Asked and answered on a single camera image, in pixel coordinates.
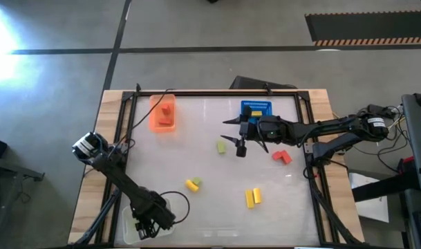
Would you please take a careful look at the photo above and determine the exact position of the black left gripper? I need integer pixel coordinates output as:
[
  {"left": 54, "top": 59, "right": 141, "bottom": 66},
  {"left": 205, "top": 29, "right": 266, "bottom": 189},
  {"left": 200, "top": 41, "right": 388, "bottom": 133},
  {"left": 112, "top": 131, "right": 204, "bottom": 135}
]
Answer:
[{"left": 133, "top": 206, "right": 177, "bottom": 241}]

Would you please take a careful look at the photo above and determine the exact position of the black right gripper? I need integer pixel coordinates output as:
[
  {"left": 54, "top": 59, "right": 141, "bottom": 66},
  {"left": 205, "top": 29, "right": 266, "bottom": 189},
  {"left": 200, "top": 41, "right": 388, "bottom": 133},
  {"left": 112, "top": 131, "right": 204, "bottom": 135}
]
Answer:
[{"left": 220, "top": 105, "right": 263, "bottom": 158}]

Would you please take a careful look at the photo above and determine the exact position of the yellow cylinder block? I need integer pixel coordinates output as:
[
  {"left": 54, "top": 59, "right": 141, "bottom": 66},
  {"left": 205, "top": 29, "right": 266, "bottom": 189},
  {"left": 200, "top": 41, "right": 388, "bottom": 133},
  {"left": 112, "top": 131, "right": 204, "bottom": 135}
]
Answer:
[{"left": 185, "top": 178, "right": 200, "bottom": 193}]

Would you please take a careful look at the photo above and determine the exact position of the clear plastic bin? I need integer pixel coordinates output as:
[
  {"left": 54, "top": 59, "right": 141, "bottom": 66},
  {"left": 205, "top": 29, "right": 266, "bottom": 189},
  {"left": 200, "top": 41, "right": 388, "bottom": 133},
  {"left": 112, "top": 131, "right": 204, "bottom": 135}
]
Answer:
[{"left": 122, "top": 197, "right": 176, "bottom": 246}]

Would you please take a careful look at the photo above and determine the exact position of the blue plastic mesh basket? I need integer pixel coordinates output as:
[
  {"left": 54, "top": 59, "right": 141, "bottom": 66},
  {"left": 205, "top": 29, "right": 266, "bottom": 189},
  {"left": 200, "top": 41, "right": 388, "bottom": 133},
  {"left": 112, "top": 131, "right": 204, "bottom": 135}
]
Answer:
[{"left": 241, "top": 100, "right": 273, "bottom": 125}]

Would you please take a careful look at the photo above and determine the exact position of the black equipment case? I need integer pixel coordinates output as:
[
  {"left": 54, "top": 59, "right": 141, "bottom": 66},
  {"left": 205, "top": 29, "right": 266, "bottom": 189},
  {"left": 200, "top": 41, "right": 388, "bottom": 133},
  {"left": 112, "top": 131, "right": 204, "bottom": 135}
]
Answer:
[{"left": 230, "top": 75, "right": 298, "bottom": 91}]

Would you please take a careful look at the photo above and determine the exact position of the orange translucent plastic bin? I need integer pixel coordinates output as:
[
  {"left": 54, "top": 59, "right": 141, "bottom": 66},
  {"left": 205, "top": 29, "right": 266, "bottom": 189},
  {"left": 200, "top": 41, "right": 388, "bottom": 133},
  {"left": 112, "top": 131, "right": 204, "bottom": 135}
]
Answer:
[{"left": 149, "top": 93, "right": 177, "bottom": 133}]

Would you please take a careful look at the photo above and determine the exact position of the black power adapter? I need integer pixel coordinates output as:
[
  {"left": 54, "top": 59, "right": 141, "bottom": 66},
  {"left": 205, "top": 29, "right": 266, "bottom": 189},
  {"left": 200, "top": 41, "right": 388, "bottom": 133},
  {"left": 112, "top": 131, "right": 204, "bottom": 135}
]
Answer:
[{"left": 367, "top": 103, "right": 396, "bottom": 118}]

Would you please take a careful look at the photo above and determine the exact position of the black desk leg stand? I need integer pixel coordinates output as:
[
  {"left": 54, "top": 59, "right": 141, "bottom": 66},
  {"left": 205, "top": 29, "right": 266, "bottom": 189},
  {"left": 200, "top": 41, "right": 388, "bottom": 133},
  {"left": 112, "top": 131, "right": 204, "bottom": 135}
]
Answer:
[{"left": 0, "top": 155, "right": 45, "bottom": 249}]

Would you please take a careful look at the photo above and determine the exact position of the white paper sheet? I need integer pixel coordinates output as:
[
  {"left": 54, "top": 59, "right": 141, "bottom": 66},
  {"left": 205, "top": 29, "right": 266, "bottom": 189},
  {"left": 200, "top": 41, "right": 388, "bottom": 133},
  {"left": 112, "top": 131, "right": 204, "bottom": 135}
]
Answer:
[{"left": 348, "top": 172, "right": 390, "bottom": 223}]

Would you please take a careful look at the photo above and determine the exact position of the black flat bar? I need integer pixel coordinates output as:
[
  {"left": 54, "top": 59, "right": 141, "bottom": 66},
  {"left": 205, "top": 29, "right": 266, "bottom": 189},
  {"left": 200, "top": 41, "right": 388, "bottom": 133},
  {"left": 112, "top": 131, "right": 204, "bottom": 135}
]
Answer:
[{"left": 351, "top": 171, "right": 421, "bottom": 203}]

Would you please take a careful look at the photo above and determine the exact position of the black floor mat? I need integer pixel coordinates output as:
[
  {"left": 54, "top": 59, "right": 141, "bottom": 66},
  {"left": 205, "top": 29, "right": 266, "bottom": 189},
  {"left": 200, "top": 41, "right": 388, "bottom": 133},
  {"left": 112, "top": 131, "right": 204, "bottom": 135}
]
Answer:
[{"left": 305, "top": 10, "right": 421, "bottom": 47}]

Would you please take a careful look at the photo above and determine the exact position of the red and black device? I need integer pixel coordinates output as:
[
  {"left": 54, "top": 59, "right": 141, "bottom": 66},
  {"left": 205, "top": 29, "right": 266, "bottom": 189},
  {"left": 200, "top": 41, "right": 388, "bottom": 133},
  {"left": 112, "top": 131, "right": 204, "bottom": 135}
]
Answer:
[{"left": 397, "top": 156, "right": 415, "bottom": 176}]

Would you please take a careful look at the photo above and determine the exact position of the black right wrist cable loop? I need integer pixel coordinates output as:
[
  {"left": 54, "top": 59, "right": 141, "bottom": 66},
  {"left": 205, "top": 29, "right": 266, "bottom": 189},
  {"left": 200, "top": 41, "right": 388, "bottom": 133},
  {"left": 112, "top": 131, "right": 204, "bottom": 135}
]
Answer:
[{"left": 254, "top": 136, "right": 270, "bottom": 154}]

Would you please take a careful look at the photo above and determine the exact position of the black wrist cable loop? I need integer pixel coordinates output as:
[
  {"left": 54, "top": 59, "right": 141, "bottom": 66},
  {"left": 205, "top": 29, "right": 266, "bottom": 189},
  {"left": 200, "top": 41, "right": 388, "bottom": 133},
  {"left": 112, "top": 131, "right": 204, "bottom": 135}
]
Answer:
[
  {"left": 254, "top": 136, "right": 270, "bottom": 154},
  {"left": 160, "top": 190, "right": 191, "bottom": 225}
]

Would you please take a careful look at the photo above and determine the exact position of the black left wrist cable loop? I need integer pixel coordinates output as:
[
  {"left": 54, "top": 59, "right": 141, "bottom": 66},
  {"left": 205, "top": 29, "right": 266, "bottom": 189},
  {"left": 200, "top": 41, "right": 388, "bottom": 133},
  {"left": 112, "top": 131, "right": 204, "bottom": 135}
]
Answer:
[{"left": 160, "top": 190, "right": 191, "bottom": 225}]

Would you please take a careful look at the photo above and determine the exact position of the long black cable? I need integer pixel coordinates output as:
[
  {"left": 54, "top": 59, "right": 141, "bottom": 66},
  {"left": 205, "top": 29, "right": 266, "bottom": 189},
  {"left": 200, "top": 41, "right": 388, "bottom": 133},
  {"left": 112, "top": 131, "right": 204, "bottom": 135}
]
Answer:
[{"left": 125, "top": 88, "right": 176, "bottom": 148}]

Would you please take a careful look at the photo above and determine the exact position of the yellow cable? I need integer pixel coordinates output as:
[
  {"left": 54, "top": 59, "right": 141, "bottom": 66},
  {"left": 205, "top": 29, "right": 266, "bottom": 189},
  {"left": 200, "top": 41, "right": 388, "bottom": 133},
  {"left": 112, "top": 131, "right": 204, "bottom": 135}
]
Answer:
[{"left": 386, "top": 116, "right": 406, "bottom": 134}]

